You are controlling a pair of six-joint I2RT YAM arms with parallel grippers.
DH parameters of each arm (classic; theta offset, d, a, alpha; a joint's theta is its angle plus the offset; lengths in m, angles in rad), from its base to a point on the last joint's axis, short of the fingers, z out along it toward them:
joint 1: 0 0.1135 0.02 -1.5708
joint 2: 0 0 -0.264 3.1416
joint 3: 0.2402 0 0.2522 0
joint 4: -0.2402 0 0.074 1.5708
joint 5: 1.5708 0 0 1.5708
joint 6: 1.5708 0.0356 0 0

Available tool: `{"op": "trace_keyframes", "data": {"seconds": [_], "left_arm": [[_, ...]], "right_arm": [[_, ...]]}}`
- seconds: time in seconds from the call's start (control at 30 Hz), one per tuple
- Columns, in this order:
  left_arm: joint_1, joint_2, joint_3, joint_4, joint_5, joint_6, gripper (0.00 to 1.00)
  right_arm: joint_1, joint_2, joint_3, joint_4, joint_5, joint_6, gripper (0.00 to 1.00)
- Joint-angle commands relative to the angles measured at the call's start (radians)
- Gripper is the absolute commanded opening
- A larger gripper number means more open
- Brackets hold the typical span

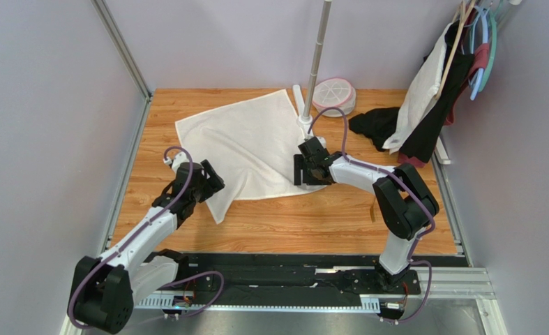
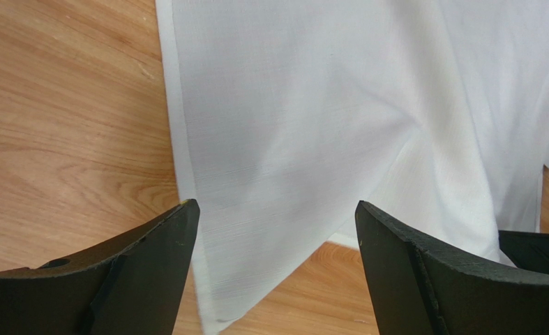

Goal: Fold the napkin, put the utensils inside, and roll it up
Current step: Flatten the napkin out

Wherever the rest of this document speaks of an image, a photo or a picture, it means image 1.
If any white cloth napkin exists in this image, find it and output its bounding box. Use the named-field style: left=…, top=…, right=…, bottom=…
left=175, top=89, right=320, bottom=224

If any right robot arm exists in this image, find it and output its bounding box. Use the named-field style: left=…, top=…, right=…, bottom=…
left=294, top=137, right=439, bottom=291

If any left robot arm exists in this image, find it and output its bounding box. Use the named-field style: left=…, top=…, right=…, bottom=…
left=67, top=160, right=225, bottom=334

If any white stand with metal pole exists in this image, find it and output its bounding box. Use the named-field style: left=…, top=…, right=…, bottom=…
left=292, top=0, right=333, bottom=140

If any white mesh pink rimmed basket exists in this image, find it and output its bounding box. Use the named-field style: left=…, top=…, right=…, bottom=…
left=312, top=77, right=356, bottom=115

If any black cloth on table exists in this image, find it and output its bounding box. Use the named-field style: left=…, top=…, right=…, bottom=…
left=348, top=107, right=400, bottom=152

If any black hanging garment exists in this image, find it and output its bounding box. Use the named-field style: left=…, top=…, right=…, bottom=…
left=398, top=21, right=474, bottom=168

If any white hanging towel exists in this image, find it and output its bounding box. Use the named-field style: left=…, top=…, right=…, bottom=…
left=382, top=24, right=452, bottom=154

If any blue plastic hanger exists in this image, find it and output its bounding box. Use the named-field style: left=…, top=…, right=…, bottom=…
left=467, top=5, right=490, bottom=101

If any dark red hanging garment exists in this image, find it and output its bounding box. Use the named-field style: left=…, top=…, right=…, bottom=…
left=444, top=43, right=490, bottom=126

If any green plastic hanger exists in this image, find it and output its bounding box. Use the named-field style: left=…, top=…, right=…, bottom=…
left=477, top=0, right=504, bottom=93

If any wooden hanger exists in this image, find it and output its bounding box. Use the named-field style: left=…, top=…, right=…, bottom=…
left=435, top=0, right=476, bottom=100

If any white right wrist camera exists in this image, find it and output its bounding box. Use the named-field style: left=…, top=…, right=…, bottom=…
left=305, top=136, right=327, bottom=149

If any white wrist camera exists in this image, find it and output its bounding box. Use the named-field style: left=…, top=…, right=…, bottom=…
left=305, top=136, right=327, bottom=149
left=163, top=151, right=189, bottom=173

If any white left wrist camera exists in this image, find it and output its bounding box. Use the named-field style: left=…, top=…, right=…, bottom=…
left=163, top=151, right=189, bottom=173

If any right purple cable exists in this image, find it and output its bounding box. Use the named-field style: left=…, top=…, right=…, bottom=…
left=307, top=106, right=437, bottom=324

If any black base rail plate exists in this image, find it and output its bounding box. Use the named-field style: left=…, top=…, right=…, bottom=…
left=135, top=251, right=470, bottom=308

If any aluminium frame rail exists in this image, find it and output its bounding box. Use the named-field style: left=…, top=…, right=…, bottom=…
left=91, top=0, right=153, bottom=101

